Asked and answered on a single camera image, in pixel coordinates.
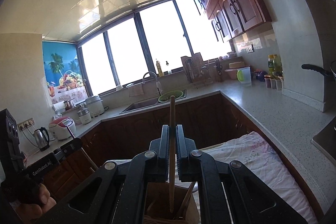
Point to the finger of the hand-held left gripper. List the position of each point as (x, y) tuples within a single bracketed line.
[(72, 148)]

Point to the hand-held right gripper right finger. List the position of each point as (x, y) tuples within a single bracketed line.
[(182, 155)]

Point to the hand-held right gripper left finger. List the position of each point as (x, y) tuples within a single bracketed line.
[(164, 155)]

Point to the metal chopstick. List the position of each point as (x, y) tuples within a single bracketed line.
[(90, 159)]

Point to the wooden chopstick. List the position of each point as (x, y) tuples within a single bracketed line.
[(187, 195), (172, 113)]

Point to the wooden utensil holder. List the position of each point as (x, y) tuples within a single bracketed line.
[(160, 200)]

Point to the person's left hand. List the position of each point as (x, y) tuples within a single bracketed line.
[(43, 197)]

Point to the red and white rice cooker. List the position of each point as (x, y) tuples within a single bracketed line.
[(61, 127)]

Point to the steel electric kettle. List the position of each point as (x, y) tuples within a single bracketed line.
[(42, 138)]

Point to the small white steamer pot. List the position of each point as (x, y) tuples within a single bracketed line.
[(84, 115)]

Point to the wooden base cabinets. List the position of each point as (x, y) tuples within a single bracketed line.
[(126, 134)]

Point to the paper towel roll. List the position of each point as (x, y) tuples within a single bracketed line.
[(59, 106)]

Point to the kitchen sink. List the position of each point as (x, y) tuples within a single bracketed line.
[(141, 106)]

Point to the green colander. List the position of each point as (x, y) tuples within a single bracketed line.
[(170, 96)]

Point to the pink dish towel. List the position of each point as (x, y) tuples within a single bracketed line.
[(136, 90)]

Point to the white star-print tablecloth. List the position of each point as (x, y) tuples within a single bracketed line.
[(257, 161)]

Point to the small white bowl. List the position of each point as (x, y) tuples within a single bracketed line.
[(119, 87)]

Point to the chrome kitchen faucet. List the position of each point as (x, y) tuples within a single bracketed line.
[(151, 77)]

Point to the tall yellow bottle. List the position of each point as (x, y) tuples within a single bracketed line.
[(158, 67)]

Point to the knife block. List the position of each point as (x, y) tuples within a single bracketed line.
[(219, 71)]

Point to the speckled grey countertop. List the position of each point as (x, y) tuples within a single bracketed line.
[(262, 106)]

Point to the green and white pitcher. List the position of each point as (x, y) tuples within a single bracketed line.
[(244, 77)]

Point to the pink basin with lid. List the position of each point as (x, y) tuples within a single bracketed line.
[(235, 69)]

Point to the dark blue container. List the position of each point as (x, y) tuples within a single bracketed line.
[(260, 76)]

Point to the large kitchen window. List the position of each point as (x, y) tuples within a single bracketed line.
[(157, 43)]

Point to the row of spice jars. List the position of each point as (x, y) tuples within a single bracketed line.
[(274, 82)]

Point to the yellow oil bottles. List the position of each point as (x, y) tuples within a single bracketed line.
[(275, 64)]

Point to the gas stove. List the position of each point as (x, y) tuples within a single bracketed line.
[(325, 140)]

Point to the black wok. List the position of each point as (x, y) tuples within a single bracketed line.
[(315, 68)]

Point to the wall power strip socket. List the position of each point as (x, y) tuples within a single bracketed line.
[(26, 124)]

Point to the tropical fruit wall poster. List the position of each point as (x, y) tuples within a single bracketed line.
[(63, 66)]

